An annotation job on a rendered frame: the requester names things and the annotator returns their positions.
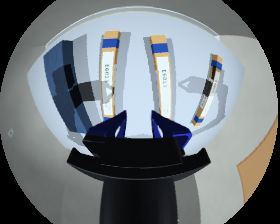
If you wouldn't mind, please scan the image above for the tan rectangular box with blue bands and white label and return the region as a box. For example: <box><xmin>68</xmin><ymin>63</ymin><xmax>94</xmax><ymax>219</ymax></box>
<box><xmin>101</xmin><ymin>30</ymin><xmax>121</xmax><ymax>121</ymax></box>

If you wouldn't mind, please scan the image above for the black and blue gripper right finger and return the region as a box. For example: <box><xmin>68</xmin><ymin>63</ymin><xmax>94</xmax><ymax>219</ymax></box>
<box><xmin>151</xmin><ymin>110</ymin><xmax>192</xmax><ymax>149</ymax></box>

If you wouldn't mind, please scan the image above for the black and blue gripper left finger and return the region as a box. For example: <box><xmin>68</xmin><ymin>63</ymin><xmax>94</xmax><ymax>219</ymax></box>
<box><xmin>86</xmin><ymin>110</ymin><xmax>127</xmax><ymax>138</ymax></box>

